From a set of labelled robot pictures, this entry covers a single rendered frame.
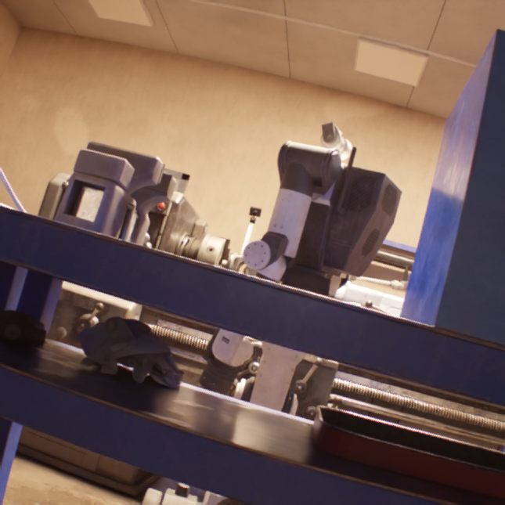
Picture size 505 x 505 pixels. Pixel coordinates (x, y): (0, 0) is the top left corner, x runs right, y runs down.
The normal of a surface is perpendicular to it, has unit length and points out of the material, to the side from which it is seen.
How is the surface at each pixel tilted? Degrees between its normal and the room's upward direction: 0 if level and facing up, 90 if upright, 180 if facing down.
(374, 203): 95
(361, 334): 90
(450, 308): 90
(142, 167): 90
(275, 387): 110
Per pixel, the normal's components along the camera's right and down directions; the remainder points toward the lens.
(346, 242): -0.46, -0.15
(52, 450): -0.10, -0.15
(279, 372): -0.09, 0.21
